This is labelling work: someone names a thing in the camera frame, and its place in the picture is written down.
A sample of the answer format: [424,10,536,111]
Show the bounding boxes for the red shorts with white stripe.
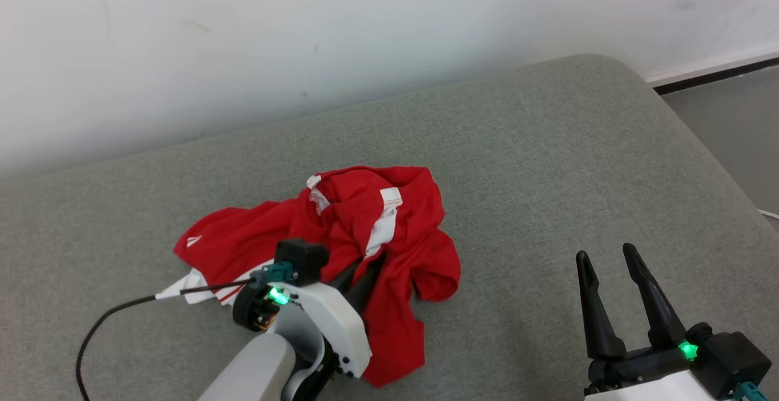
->
[291,166,461,302]

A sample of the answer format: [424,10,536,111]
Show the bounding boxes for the red shirt with white sleeves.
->
[173,200,427,388]

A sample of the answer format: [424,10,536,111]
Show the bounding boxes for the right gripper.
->
[576,242,720,401]

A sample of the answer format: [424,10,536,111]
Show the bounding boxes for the grey fabric sofa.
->
[0,54,779,401]

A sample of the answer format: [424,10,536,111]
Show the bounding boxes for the white and black baseboard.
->
[643,48,779,96]

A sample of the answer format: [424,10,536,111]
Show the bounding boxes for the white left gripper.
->
[268,254,388,380]

